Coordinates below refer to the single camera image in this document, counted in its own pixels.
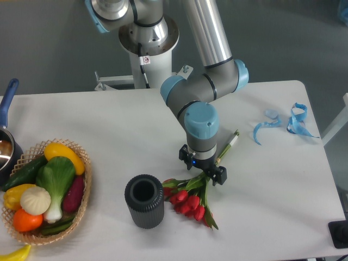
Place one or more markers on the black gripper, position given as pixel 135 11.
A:
pixel 203 161

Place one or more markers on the red tulip bouquet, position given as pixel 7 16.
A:
pixel 189 196

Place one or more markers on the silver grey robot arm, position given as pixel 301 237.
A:
pixel 190 100

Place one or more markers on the dark grey ribbed vase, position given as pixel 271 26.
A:
pixel 144 196

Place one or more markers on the blue curled ribbon strip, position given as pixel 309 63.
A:
pixel 275 122

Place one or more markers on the blue looped ribbon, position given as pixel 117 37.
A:
pixel 296 124

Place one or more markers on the purple sweet potato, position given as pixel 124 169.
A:
pixel 74 195

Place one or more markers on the green bok choy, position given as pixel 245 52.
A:
pixel 56 177

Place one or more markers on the black device at table edge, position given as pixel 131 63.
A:
pixel 338 232

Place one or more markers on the woven bamboo basket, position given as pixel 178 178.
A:
pixel 35 237

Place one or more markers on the green cucumber under vegetables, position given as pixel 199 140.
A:
pixel 58 227

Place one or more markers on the white steamed bun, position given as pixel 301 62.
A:
pixel 35 200

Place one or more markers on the dark green cucumber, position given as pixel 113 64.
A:
pixel 26 174

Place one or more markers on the orange tangerine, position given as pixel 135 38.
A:
pixel 25 222

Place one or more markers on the yellow bell pepper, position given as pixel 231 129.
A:
pixel 13 195

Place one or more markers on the yellow banana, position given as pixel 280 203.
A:
pixel 20 254

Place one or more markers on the white furniture frame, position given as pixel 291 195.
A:
pixel 336 125

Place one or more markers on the blue handled saucepan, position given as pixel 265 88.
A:
pixel 10 149

